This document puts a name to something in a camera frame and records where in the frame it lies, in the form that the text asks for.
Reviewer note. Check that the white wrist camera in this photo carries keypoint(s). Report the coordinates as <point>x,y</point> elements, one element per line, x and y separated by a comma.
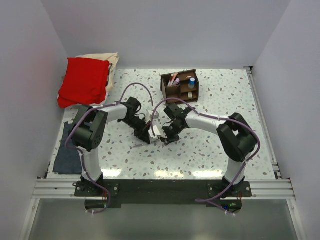
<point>155,133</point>
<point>150,115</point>

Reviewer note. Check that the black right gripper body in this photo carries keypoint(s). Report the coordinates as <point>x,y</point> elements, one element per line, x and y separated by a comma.
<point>172,131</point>

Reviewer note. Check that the red white marker pen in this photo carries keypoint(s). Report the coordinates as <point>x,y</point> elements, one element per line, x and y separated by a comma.
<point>169,81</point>

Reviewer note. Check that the red folded cloth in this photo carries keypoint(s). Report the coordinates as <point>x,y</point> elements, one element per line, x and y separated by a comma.
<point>84,83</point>

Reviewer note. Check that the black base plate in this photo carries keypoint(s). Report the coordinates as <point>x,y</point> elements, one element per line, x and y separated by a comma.
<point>115,193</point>

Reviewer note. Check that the aluminium rail frame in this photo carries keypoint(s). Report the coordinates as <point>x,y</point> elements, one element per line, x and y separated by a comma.
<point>270,214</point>

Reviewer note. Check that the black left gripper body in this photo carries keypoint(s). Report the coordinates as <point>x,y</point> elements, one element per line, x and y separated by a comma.
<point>139,126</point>

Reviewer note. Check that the brown wooden desk organizer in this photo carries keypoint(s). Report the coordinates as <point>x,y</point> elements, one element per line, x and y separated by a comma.
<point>181,90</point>

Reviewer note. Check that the blue grey stamp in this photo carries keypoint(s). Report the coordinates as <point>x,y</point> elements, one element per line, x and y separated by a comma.
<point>192,82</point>

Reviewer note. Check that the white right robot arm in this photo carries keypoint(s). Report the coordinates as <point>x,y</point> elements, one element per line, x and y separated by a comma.
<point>239,141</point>

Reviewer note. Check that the beige folded cloth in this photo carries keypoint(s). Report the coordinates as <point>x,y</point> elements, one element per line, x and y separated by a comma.
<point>112,58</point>

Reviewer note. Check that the dark blue denim cloth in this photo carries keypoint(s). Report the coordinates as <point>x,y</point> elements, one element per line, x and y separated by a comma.
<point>67,161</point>

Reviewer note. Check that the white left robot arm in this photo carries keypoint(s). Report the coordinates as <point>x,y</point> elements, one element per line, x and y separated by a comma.
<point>88,129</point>

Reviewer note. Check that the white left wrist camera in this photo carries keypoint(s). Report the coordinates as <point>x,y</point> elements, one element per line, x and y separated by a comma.
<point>150,115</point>

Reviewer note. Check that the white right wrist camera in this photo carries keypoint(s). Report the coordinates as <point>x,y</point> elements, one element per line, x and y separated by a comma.
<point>155,133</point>

